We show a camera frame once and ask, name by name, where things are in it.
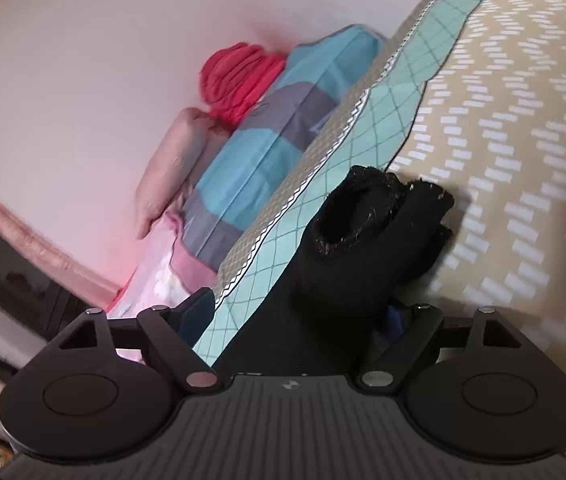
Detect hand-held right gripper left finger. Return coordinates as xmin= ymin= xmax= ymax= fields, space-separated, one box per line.
xmin=58 ymin=287 xmax=221 ymax=393

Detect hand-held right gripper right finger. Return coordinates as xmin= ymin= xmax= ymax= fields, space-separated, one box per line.
xmin=356 ymin=300 xmax=522 ymax=388

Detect black pants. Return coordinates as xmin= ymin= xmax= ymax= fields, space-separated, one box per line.
xmin=211 ymin=165 xmax=456 ymax=376

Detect pink pillow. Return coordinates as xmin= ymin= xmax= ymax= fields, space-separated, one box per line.
xmin=135 ymin=107 xmax=228 ymax=241

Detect dark furniture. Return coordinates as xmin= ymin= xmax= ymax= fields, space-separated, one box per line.
xmin=0 ymin=195 xmax=88 ymax=341

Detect patterned beige teal bed blanket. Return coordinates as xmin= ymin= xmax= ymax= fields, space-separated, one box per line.
xmin=190 ymin=0 xmax=566 ymax=471

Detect red folded cloth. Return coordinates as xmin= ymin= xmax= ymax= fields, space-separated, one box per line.
xmin=200 ymin=41 xmax=288 ymax=127

